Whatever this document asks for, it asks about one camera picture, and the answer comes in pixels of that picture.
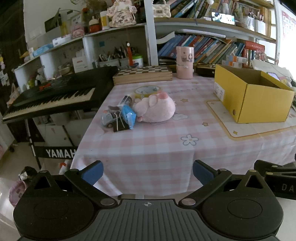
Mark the red tube white top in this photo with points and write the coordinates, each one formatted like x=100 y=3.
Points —
x=130 y=58

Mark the pink bag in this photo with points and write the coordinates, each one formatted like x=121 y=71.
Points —
x=12 y=95

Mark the bunch of pens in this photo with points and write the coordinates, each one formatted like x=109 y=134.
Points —
x=118 y=52

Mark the red round figurine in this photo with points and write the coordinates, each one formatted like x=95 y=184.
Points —
x=94 y=25

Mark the white carton red label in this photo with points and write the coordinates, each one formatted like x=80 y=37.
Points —
x=80 y=64

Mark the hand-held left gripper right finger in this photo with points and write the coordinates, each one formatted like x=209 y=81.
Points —
x=203 y=172

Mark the blue tissue packet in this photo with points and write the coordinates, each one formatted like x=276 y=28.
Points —
x=129 y=115

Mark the open white book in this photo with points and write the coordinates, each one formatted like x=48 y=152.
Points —
x=165 y=38

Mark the white jar green lid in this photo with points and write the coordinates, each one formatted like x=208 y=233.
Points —
x=138 y=62

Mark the row of books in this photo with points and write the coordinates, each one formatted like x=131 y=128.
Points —
x=185 y=8
x=208 y=46

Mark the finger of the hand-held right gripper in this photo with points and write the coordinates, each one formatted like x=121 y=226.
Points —
x=277 y=175
x=266 y=165

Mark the pink pig plush toy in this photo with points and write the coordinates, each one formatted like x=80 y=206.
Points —
x=157 y=109

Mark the white plastic bag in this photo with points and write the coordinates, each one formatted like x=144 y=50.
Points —
x=64 y=167

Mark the beige dressed doll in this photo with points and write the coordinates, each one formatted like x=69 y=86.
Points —
x=121 y=16

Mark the yellow tape roll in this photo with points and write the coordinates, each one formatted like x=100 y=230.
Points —
x=138 y=94

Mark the pink trash bin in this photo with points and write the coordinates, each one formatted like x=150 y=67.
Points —
x=16 y=194

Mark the grey pen holder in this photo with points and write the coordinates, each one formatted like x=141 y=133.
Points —
x=124 y=62
x=109 y=63

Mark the stack of orange white boxes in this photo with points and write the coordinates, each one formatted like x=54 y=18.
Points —
x=233 y=60

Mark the white and dark spray bottle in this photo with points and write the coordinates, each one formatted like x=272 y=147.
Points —
x=126 y=100

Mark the white quilted bag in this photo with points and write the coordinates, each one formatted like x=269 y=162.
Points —
x=161 y=9

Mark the black bag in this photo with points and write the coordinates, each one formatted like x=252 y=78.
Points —
x=29 y=172

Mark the black case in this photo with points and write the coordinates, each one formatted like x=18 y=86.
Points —
x=204 y=70

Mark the black electronic keyboard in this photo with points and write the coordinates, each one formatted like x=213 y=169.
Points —
x=57 y=90

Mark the smartphone with lit screen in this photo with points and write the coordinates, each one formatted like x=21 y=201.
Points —
x=223 y=18

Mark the pink checked cloth desktop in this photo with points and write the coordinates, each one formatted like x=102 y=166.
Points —
x=150 y=148

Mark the beige bowl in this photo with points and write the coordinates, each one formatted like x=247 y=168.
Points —
x=66 y=70

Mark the white cabinet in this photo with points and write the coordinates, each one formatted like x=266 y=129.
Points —
x=57 y=134

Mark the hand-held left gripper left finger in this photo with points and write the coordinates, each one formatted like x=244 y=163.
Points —
x=92 y=172

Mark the beige desk mat yellow border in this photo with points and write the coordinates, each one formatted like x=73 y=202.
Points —
x=242 y=129

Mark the yellow cardboard box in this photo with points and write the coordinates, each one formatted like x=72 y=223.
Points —
x=261 y=104

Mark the wooden chessboard box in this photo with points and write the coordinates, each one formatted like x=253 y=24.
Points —
x=143 y=74

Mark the grey toy truck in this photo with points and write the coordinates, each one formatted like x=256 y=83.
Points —
x=107 y=118

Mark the white bookshelf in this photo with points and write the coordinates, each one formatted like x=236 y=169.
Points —
x=150 y=46

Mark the black keyboard stand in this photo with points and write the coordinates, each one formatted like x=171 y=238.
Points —
x=60 y=153

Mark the black picture frame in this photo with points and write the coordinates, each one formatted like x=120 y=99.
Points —
x=53 y=23

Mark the black binder clip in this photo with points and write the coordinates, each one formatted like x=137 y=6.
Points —
x=122 y=127

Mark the pink cylindrical cup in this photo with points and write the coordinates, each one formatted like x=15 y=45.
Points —
x=184 y=69

